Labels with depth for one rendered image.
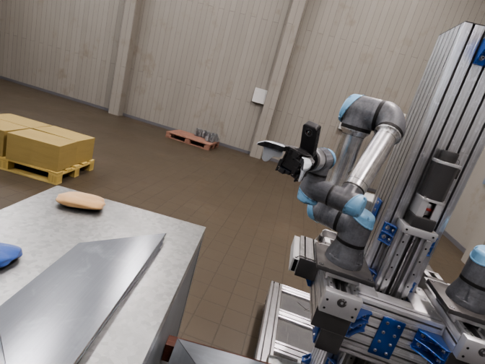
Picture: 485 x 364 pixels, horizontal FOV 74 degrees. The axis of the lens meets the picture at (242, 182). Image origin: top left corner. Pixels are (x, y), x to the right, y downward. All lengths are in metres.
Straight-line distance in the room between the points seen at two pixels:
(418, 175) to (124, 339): 1.22
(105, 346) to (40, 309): 0.15
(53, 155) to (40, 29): 7.58
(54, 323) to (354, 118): 1.10
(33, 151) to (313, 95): 6.35
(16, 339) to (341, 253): 1.05
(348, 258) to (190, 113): 8.06
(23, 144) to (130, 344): 3.80
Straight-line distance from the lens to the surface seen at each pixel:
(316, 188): 1.09
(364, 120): 1.30
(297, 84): 8.61
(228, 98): 8.82
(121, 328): 0.79
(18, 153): 4.47
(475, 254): 1.53
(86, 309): 0.80
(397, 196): 1.51
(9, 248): 0.98
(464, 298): 1.56
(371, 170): 1.13
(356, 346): 1.56
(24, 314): 0.79
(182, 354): 1.03
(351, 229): 1.33
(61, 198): 1.26
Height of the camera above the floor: 1.59
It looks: 15 degrees down
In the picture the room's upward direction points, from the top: 16 degrees clockwise
